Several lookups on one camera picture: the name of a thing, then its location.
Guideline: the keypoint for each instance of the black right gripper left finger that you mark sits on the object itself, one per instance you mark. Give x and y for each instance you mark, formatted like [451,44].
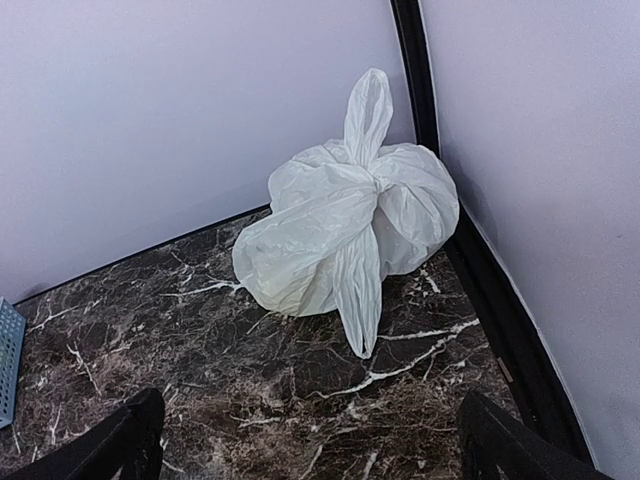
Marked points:
[125,445]

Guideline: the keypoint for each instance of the light blue plastic basket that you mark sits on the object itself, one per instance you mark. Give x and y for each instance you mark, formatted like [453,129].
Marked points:
[12,331]

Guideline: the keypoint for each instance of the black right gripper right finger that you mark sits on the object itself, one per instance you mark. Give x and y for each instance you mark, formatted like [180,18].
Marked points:
[493,443]

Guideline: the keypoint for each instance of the white plastic bag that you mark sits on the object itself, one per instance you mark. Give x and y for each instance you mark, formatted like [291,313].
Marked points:
[345,215]

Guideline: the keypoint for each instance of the black right corner post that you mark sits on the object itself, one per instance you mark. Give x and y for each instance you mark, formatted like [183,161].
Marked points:
[535,385]

